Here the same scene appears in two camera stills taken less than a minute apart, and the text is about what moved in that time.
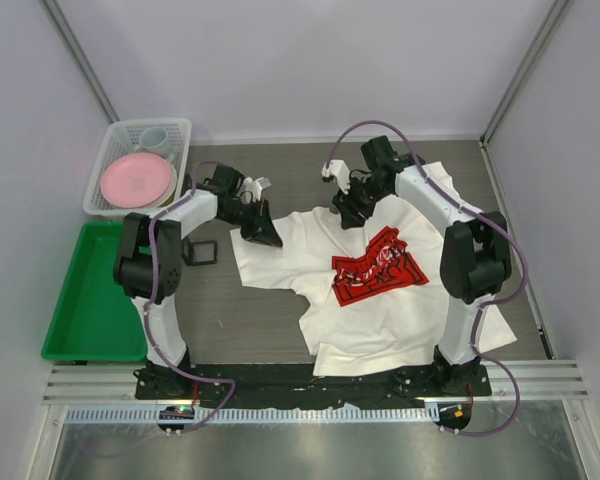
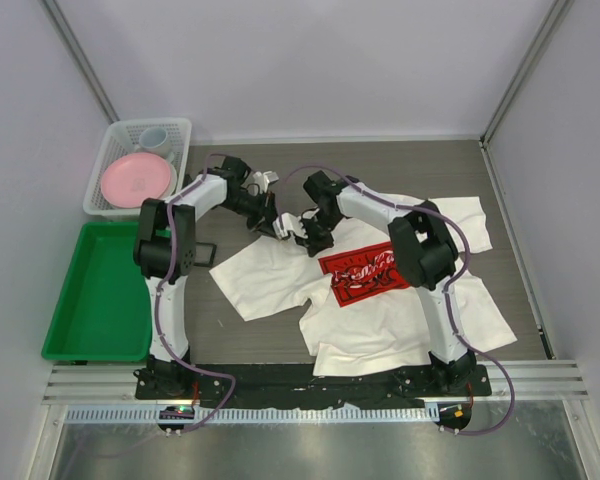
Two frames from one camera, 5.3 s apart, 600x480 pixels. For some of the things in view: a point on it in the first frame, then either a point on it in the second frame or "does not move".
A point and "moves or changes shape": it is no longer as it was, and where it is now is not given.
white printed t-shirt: (373, 297) moves or changes shape
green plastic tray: (96, 320) does not move
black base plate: (226, 386) does not move
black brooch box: (199, 252) does not move
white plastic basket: (122, 138) does not move
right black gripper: (349, 210) -> (311, 244)
